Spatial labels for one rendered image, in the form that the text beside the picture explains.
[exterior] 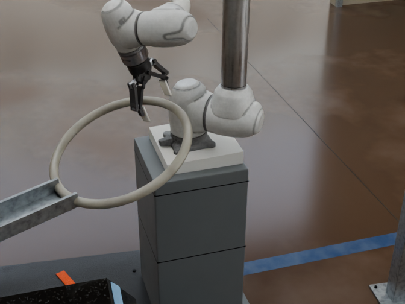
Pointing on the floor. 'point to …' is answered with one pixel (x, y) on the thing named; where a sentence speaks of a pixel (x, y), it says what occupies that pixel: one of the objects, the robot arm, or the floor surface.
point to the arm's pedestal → (191, 231)
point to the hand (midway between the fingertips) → (156, 105)
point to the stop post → (398, 259)
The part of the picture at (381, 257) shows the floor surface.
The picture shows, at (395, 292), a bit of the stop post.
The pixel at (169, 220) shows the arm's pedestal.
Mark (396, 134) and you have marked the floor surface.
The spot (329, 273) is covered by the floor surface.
